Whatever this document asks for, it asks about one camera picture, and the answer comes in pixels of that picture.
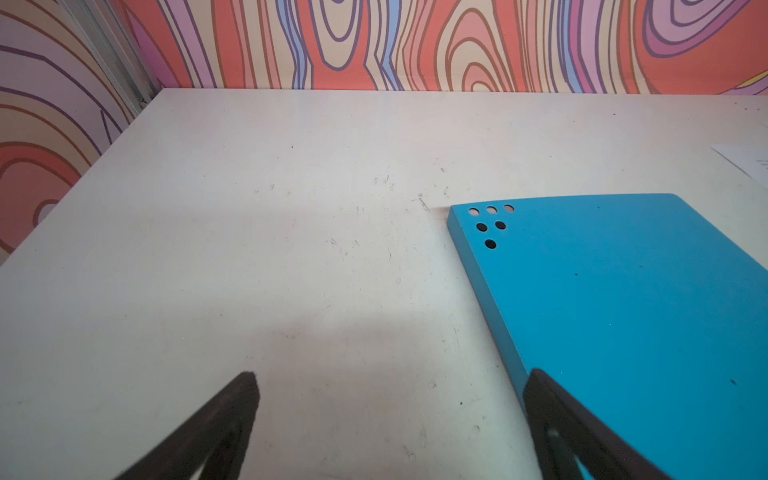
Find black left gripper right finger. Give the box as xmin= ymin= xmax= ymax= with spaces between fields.
xmin=523 ymin=369 xmax=669 ymax=479

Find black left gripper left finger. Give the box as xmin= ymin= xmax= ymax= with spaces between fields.
xmin=118 ymin=372 xmax=260 ymax=479

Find blue folder with black inside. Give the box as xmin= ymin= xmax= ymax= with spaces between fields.
xmin=447 ymin=194 xmax=767 ymax=479

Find printed white paper sheet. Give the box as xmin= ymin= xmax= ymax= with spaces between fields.
xmin=711 ymin=143 xmax=768 ymax=189

